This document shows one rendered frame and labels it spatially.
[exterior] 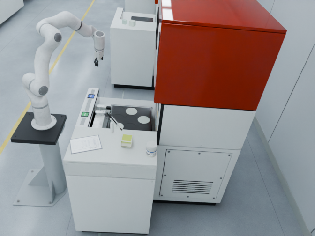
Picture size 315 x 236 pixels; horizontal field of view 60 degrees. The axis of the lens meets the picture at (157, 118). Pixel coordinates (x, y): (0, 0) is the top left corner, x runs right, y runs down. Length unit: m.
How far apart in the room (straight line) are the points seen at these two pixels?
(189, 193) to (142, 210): 0.60
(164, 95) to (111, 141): 0.51
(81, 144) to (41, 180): 1.06
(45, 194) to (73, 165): 1.09
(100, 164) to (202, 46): 1.00
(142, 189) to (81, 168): 0.47
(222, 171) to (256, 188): 0.83
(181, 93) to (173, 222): 1.34
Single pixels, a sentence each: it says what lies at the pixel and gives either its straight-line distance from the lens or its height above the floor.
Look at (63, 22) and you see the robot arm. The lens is 2.08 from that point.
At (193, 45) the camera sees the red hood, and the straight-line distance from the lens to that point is 1.73.
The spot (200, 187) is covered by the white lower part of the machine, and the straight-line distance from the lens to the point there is 2.64.
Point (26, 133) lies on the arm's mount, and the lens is 2.33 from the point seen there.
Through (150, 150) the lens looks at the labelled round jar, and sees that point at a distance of 1.84.
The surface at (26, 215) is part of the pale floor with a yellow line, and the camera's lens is 2.90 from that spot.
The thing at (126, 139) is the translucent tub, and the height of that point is 1.03.
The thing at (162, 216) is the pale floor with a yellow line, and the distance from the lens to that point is 2.77.
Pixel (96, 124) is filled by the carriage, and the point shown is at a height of 0.88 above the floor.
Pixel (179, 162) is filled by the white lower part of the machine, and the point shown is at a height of 0.64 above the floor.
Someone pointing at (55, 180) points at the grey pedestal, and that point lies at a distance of 2.78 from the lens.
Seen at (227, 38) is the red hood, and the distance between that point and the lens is 1.75.
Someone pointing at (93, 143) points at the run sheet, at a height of 0.97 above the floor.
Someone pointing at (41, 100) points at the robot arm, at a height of 1.11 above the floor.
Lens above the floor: 2.34
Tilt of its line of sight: 38 degrees down
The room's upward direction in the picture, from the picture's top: 6 degrees clockwise
